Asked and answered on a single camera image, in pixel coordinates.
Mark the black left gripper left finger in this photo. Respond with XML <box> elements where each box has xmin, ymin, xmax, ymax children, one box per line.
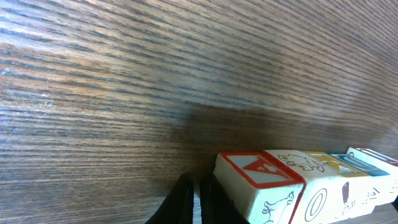
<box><xmin>146</xmin><ymin>174</ymin><xmax>194</xmax><ymax>224</ymax></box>

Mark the wooden block green side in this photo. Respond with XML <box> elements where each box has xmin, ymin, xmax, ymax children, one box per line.
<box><xmin>213</xmin><ymin>152</ymin><xmax>304</xmax><ymax>223</ymax></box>

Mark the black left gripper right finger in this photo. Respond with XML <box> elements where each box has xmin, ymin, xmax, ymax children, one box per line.
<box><xmin>200</xmin><ymin>174</ymin><xmax>249</xmax><ymax>224</ymax></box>

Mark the wooden block plain back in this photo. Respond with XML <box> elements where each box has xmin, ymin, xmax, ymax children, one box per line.
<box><xmin>264</xmin><ymin>149</ymin><xmax>340</xmax><ymax>223</ymax></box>

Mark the wooden block blue D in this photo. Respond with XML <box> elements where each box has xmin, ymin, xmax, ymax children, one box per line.
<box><xmin>331</xmin><ymin>153</ymin><xmax>389</xmax><ymax>205</ymax></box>

